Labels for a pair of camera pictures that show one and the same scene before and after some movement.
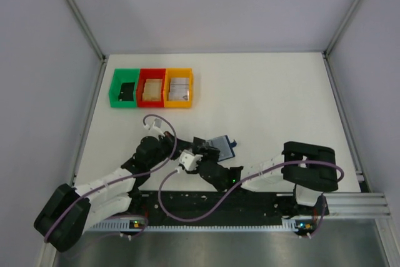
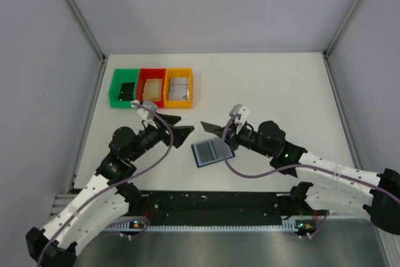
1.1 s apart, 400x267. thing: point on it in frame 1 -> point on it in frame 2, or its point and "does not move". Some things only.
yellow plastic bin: (178, 73) does not move
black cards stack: (126, 92) does not move
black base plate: (244, 206) does not move
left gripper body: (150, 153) -> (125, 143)
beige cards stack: (152, 89) does not move
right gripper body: (205, 157) -> (231, 134)
